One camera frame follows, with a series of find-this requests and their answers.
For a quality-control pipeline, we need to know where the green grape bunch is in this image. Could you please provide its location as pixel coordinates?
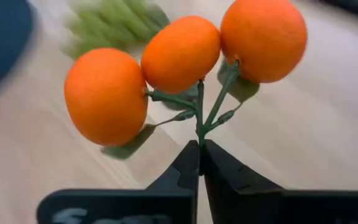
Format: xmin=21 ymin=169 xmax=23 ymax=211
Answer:
xmin=61 ymin=0 xmax=171 ymax=60

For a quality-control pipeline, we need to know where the orange tangerine cluster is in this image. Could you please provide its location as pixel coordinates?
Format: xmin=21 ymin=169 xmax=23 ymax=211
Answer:
xmin=63 ymin=0 xmax=309 ymax=161

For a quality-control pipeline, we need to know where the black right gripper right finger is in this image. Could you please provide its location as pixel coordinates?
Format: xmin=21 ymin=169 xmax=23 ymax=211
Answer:
xmin=203 ymin=139 xmax=358 ymax=224

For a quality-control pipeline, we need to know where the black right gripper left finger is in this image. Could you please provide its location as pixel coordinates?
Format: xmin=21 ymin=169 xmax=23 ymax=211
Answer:
xmin=37 ymin=139 xmax=200 ymax=224

